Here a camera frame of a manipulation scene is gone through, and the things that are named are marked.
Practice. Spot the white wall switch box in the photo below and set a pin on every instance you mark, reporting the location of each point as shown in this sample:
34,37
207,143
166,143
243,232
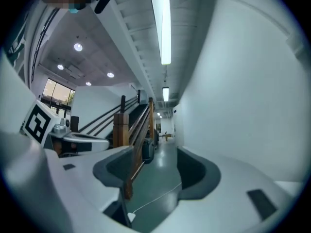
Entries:
294,44

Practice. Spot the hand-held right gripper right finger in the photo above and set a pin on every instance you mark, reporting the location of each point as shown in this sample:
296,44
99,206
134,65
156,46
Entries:
230,198

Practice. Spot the dark grey rolling case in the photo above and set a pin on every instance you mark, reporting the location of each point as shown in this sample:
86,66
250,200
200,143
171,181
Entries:
148,152

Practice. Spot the person's left hand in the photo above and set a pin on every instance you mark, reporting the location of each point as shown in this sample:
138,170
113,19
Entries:
57,147

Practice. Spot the short ceiling light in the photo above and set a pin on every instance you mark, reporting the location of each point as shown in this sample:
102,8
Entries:
165,94

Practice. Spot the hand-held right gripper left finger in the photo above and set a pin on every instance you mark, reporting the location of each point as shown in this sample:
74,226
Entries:
85,188

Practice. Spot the wooden staircase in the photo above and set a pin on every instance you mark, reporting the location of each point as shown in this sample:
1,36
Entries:
136,139

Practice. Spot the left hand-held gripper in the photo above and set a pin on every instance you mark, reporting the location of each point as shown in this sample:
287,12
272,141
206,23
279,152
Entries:
37,122

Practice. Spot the white power adapter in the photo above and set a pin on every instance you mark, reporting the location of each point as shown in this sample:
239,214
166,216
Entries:
131,217

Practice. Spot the long ceiling light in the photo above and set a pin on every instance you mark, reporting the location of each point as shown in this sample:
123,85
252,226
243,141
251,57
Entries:
165,25

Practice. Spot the large window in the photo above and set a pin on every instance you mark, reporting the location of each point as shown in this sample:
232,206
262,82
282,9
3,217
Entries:
57,93

